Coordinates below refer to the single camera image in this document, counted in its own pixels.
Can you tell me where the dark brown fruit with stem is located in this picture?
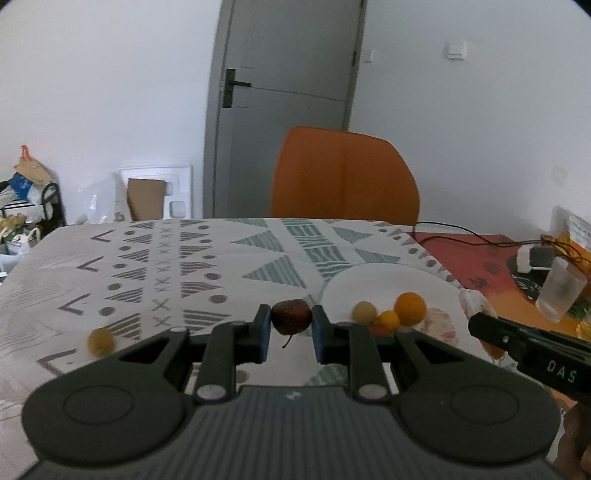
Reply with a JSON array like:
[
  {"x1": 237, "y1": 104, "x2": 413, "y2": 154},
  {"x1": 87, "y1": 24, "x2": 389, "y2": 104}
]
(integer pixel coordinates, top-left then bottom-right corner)
[{"x1": 270, "y1": 298, "x2": 313, "y2": 349}]

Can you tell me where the grey door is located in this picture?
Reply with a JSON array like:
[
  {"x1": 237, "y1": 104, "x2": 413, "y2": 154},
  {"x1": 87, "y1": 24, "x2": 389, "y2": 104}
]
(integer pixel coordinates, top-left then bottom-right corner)
[{"x1": 202, "y1": 0, "x2": 369, "y2": 220}]

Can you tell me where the white bag with green print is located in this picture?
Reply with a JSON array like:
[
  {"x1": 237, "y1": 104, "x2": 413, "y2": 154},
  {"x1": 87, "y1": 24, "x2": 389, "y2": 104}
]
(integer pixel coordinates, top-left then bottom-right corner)
[{"x1": 0, "y1": 215, "x2": 41, "y2": 259}]

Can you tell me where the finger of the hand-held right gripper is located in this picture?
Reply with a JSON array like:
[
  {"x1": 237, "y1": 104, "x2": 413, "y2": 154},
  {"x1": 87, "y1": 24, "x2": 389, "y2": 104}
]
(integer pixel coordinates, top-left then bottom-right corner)
[{"x1": 468, "y1": 312, "x2": 525, "y2": 358}]

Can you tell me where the clear plastic bag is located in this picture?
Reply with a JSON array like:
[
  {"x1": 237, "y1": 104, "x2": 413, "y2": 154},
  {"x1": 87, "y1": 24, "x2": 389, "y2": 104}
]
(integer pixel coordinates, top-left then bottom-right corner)
[{"x1": 81, "y1": 184, "x2": 126, "y2": 225}]

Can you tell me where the orange chair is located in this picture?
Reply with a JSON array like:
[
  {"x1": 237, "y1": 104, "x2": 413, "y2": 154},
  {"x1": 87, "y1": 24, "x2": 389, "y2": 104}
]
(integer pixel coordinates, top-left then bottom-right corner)
[{"x1": 270, "y1": 126, "x2": 421, "y2": 227}]

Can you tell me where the clear glass cup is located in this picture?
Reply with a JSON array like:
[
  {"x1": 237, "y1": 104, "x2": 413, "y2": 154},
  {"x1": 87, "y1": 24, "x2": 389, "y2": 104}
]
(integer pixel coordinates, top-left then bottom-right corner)
[{"x1": 535, "y1": 256, "x2": 588, "y2": 323}]

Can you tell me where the black cable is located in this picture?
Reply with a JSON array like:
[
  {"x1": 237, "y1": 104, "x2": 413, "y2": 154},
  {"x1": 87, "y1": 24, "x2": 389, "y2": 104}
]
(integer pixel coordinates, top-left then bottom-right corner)
[{"x1": 412, "y1": 221, "x2": 561, "y2": 247}]

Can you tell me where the brown paper bag orange hook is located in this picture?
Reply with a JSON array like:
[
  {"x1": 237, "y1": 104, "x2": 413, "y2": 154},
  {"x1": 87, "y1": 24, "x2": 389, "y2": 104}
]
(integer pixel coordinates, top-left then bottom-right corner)
[{"x1": 13, "y1": 145, "x2": 52, "y2": 186}]

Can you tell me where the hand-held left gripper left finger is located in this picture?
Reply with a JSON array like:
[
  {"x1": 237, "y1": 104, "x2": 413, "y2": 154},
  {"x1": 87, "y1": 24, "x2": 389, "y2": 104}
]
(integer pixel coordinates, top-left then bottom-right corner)
[{"x1": 92, "y1": 304, "x2": 272, "y2": 404}]

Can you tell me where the red patterned cloth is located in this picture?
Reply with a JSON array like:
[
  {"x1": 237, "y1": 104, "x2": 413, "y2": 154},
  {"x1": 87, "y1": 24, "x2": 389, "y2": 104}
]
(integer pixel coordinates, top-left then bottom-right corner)
[{"x1": 405, "y1": 230, "x2": 591, "y2": 334}]

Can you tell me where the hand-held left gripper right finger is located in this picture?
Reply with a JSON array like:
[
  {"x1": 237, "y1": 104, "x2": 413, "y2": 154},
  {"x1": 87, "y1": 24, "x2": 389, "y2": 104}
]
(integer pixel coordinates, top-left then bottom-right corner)
[{"x1": 311, "y1": 304, "x2": 486, "y2": 403}]

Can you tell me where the brown cardboard box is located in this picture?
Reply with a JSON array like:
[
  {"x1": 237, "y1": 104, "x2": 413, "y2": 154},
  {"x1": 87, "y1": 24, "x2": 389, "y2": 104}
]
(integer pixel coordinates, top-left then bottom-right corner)
[{"x1": 126, "y1": 177, "x2": 167, "y2": 223}]

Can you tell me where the yellow-brown round fruit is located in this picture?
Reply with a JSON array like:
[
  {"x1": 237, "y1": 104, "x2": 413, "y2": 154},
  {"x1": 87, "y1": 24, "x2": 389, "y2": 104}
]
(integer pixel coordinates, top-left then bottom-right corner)
[
  {"x1": 87, "y1": 328, "x2": 115, "y2": 357},
  {"x1": 352, "y1": 301, "x2": 378, "y2": 324}
]

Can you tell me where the yellow snack packet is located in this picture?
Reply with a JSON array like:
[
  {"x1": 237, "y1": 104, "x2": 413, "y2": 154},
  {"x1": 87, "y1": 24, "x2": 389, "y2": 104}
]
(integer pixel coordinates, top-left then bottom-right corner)
[{"x1": 551, "y1": 204, "x2": 591, "y2": 278}]

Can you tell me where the patterned white tablecloth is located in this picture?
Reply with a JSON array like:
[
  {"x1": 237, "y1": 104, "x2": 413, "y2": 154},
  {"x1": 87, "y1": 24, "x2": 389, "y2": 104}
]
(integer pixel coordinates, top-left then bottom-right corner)
[{"x1": 0, "y1": 217, "x2": 513, "y2": 398}]

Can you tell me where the white charger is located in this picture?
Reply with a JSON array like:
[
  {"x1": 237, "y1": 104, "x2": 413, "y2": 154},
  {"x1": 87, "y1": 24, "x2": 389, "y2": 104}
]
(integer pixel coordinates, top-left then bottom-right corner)
[{"x1": 516, "y1": 243, "x2": 557, "y2": 271}]

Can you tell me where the blue plastic bag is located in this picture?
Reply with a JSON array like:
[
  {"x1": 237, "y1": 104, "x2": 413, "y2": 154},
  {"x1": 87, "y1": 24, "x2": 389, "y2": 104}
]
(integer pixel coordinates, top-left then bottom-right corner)
[{"x1": 8, "y1": 172, "x2": 34, "y2": 200}]

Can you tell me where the white foam board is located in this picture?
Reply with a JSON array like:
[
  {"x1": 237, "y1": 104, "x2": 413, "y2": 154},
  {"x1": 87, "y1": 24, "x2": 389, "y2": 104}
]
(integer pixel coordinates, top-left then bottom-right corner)
[{"x1": 119, "y1": 162, "x2": 193, "y2": 223}]

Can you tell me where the white ceramic bowl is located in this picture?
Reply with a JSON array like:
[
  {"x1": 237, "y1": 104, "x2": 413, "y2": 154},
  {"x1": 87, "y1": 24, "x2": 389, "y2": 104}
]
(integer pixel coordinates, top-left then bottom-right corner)
[{"x1": 320, "y1": 265, "x2": 468, "y2": 339}]

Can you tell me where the black metal rack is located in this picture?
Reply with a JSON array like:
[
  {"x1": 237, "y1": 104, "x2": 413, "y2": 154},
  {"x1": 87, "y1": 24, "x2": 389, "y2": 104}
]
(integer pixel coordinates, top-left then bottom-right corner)
[{"x1": 38, "y1": 182, "x2": 66, "y2": 228}]

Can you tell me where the black door handle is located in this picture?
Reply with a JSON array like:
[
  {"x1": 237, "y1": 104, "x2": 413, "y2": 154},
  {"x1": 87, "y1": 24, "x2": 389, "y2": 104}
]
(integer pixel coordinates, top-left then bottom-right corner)
[{"x1": 221, "y1": 68, "x2": 253, "y2": 110}]

